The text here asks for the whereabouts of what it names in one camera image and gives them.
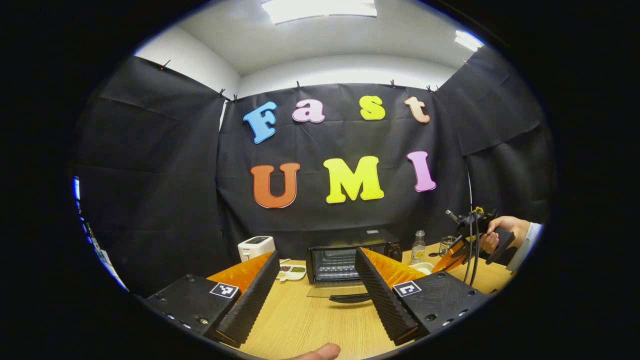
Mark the black backdrop cloth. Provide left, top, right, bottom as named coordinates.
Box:
left=70, top=47, right=556, bottom=301

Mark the large ceiling light panel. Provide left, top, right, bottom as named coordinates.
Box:
left=261, top=0, right=378, bottom=25

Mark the black electric oven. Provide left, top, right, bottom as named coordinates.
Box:
left=306, top=229, right=403, bottom=304

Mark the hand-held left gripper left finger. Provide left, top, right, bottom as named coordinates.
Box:
left=144, top=250, right=281, bottom=349

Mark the clear bottle yellow label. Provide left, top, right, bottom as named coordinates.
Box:
left=410, top=230, right=427, bottom=266

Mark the white divided snack dish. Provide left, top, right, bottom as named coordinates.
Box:
left=276, top=264, right=307, bottom=282

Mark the small ceiling light panel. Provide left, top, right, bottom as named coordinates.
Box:
left=454, top=29, right=485, bottom=52

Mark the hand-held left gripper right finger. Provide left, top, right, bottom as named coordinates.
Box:
left=354, top=246, right=491, bottom=347

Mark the black cable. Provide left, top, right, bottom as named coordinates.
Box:
left=462, top=160, right=482, bottom=287

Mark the white toaster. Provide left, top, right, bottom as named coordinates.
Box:
left=237, top=236, right=276, bottom=262

